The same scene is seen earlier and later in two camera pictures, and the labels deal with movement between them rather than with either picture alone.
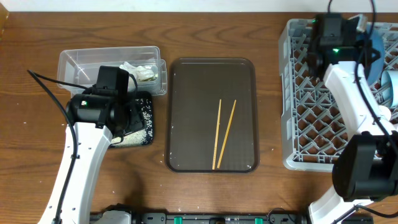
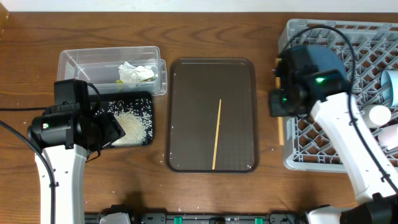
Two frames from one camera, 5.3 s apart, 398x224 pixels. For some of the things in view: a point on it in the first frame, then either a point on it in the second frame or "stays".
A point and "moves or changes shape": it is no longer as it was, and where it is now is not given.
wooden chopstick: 226,134 -> 278,84
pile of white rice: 143,137 stays
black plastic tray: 140,110 stays
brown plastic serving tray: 195,86 stays
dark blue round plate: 374,68 moves or changes shape
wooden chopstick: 216,135 stays
